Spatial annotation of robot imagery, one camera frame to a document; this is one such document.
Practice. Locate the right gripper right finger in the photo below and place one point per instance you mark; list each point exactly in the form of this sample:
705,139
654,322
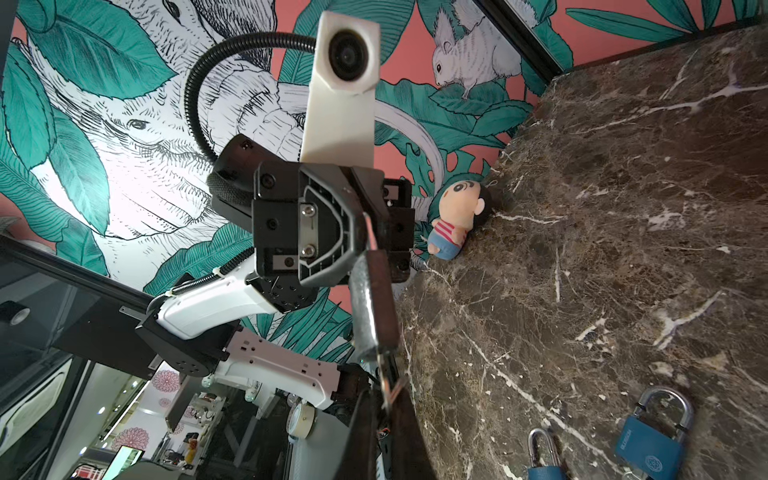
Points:
410,458

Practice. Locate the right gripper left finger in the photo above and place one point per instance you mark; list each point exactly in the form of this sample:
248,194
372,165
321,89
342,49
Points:
359,458

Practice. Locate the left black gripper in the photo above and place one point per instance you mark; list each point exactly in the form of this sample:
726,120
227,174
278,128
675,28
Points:
306,220

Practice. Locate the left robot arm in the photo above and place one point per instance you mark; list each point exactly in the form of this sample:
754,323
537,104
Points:
219,327

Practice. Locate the masking tape roll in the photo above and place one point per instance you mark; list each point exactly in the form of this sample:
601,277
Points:
300,420

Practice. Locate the plush doll striped shirt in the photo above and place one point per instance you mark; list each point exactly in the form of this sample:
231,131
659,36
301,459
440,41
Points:
463,205

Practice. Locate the blue padlock near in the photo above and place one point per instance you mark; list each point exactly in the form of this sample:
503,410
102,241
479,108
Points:
544,458

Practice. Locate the blue padlock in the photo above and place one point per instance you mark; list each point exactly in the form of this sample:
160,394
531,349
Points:
544,458
642,446

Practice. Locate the blue padlock middle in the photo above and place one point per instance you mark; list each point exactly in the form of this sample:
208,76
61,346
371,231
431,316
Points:
642,446

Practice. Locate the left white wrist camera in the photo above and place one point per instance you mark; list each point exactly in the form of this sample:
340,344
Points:
340,122

